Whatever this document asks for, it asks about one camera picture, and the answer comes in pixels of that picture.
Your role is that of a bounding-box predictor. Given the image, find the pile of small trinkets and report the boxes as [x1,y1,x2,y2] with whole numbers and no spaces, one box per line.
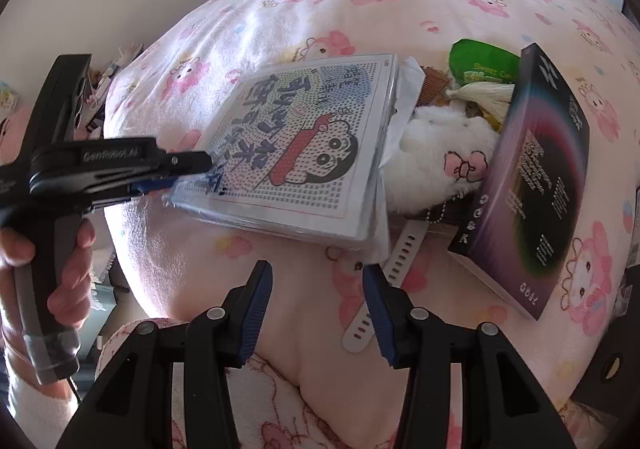
[75,43,146,140]

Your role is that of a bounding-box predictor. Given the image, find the white watch strap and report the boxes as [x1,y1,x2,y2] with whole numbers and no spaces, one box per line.
[341,219,431,355]

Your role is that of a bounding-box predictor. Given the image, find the green snack packet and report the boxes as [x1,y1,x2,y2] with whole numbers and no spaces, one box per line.
[447,39,523,132]

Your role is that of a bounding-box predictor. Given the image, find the pink printed fleece clothing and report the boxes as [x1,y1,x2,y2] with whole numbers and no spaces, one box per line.
[95,319,481,449]

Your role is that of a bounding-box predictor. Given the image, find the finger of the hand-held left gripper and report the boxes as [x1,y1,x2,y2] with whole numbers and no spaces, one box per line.
[155,151,214,178]
[92,177,177,208]

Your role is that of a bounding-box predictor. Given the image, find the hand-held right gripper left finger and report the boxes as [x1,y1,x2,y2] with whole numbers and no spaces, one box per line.
[55,260,275,449]

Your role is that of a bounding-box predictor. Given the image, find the black screen protector box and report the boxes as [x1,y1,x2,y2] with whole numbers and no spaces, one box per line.
[447,43,591,322]

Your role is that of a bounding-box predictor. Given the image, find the white plush cat toy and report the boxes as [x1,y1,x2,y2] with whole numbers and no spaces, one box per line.
[385,104,501,217]

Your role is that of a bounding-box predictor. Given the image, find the brown ribbed object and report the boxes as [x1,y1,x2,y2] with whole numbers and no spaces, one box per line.
[417,66,453,104]

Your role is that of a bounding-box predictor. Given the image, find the person's left forearm white sleeve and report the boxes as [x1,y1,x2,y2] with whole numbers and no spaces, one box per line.
[0,319,80,431]

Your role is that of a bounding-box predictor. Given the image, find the person's left hand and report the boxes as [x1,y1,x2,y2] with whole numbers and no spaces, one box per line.
[0,218,97,345]

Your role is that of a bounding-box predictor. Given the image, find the metal ball chain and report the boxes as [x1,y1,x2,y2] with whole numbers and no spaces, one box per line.
[422,201,451,231]

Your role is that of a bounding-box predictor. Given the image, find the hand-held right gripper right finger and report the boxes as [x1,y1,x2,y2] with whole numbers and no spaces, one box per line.
[362,265,578,449]

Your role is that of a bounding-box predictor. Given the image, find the cream tassel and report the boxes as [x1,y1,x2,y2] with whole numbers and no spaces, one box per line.
[442,83,516,114]

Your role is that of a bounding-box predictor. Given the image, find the cartoon bead art packet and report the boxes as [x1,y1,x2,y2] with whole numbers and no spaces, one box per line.
[162,54,401,260]

